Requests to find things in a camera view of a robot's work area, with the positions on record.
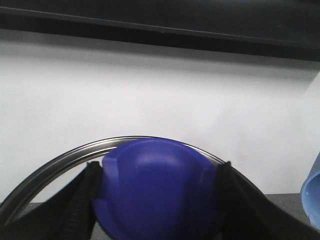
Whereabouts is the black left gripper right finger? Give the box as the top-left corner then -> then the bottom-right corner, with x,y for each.
216,162 -> 320,240

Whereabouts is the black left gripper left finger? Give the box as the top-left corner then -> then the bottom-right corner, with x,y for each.
4,161 -> 100,240

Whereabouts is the light blue ribbed cup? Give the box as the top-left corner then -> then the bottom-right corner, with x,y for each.
300,154 -> 320,230

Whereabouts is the glass pot lid blue knob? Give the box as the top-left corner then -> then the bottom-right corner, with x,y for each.
0,137 -> 226,240

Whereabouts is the dark overhead range hood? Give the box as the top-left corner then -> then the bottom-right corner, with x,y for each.
0,0 -> 320,62

